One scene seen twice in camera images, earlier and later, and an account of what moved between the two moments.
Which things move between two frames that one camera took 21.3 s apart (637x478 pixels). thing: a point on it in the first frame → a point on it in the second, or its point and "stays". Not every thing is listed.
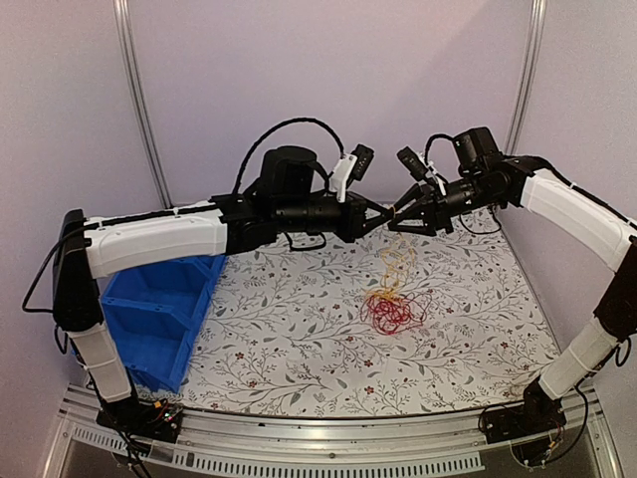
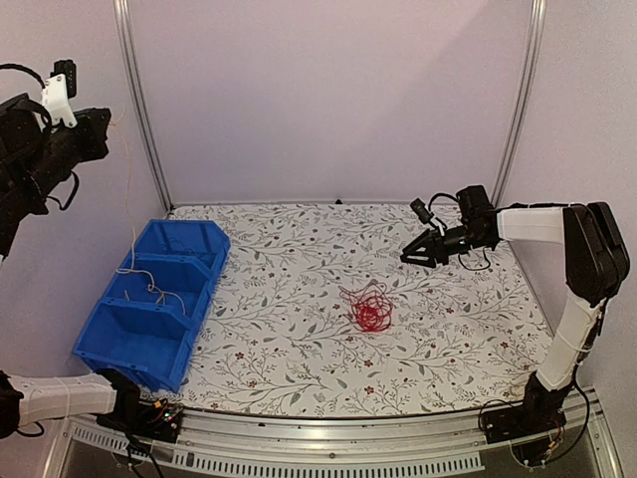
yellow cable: [396, 262] → [132, 268]
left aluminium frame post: [122, 20] stays
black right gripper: [435, 219] → [427, 239]
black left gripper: [354, 225] → [96, 129]
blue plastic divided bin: [157, 314] stays
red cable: [388, 316] → [371, 307]
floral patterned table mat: [413, 322] stays
